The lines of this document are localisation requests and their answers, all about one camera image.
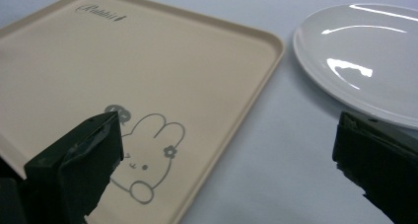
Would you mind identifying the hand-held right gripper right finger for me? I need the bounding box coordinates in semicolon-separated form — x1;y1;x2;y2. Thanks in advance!
331;111;418;224

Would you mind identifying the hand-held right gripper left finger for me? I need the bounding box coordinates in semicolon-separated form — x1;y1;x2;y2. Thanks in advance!
19;111;125;224

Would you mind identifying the white plate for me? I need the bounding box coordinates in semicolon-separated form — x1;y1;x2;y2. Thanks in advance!
293;3;418;130

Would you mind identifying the beige tray with rabbit print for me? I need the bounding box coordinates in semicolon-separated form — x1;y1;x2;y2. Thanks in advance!
0;0;286;224

